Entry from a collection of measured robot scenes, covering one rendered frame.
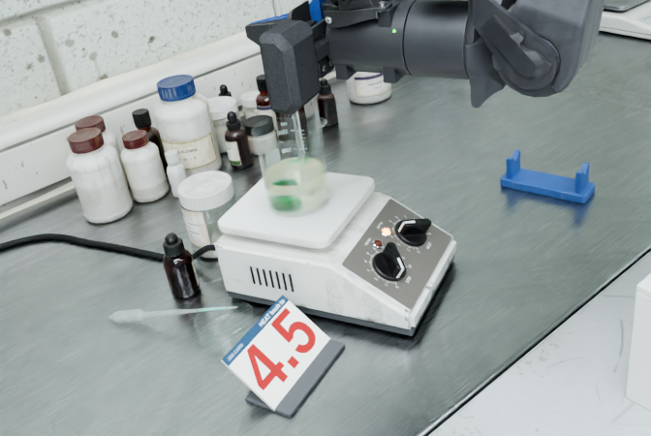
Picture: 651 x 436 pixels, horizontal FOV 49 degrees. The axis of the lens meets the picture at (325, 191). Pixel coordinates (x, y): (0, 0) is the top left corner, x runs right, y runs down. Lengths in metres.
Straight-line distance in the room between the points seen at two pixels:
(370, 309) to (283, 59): 0.25
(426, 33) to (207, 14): 0.64
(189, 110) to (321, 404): 0.46
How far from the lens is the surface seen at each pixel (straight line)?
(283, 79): 0.51
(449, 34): 0.52
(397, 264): 0.64
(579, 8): 0.49
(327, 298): 0.66
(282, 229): 0.66
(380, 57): 0.55
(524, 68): 0.49
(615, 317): 0.68
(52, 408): 0.69
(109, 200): 0.91
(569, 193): 0.83
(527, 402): 0.60
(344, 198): 0.69
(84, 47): 1.05
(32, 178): 1.02
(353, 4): 0.54
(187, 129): 0.94
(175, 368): 0.67
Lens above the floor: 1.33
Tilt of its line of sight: 29 degrees down
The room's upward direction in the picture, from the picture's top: 9 degrees counter-clockwise
